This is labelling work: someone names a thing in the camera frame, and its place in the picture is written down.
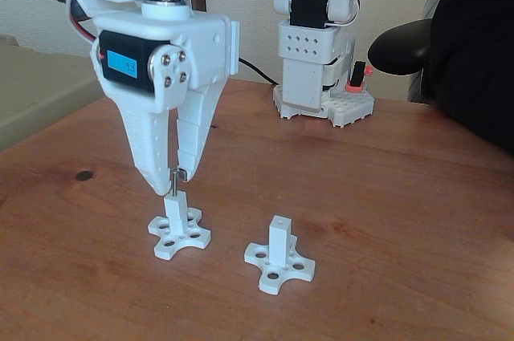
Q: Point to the small metal screw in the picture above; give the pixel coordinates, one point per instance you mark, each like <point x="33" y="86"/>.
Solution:
<point x="175" y="188"/>

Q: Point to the beige plastic bin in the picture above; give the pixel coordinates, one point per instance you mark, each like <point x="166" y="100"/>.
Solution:
<point x="40" y="88"/>

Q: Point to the orange and black clamp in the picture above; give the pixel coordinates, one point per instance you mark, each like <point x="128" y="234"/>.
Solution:
<point x="359" y="76"/>

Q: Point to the black office chair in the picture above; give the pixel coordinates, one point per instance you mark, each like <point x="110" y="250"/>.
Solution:
<point x="397" y="48"/>

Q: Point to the person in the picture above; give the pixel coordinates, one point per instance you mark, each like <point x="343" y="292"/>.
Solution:
<point x="482" y="56"/>

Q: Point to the white cross-base post stand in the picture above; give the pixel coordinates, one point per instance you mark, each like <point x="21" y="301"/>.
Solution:
<point x="280" y="240"/>
<point x="176" y="216"/>

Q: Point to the white perforated base plate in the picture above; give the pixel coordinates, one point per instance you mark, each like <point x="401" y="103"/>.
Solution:
<point x="353" y="110"/>

